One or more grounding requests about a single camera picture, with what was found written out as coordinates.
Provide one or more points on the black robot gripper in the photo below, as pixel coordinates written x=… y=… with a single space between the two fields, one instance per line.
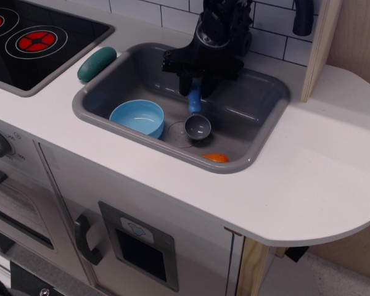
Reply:
x=202 y=58

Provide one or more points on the blue handled grey spoon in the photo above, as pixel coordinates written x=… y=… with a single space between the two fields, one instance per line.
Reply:
x=197 y=127

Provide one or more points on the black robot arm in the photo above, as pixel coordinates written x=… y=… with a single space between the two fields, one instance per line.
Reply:
x=221 y=36

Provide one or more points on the grey plastic sink basin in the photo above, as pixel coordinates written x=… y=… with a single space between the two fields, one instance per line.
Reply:
x=242 y=113

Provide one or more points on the light blue bowl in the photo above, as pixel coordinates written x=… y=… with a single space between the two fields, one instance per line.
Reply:
x=140 y=115

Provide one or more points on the orange toy fruit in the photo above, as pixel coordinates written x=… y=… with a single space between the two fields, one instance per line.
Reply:
x=216 y=157

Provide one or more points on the teal green oblong toy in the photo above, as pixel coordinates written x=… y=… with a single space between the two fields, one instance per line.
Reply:
x=94 y=64

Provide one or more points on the black toy faucet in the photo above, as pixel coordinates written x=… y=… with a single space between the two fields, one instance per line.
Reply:
x=282 y=29

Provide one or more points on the black toy stovetop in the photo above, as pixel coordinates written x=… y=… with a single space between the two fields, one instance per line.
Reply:
x=37 y=44

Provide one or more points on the grey ice dispenser panel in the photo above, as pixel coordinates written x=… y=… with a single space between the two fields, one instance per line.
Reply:
x=141 y=246

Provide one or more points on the toy oven door window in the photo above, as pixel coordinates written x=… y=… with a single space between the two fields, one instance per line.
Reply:
x=19 y=213

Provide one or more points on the light wooden side post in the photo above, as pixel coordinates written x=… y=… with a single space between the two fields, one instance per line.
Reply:
x=323 y=36

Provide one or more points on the dark grey cabinet handle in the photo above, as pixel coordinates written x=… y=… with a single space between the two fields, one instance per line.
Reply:
x=81 y=227

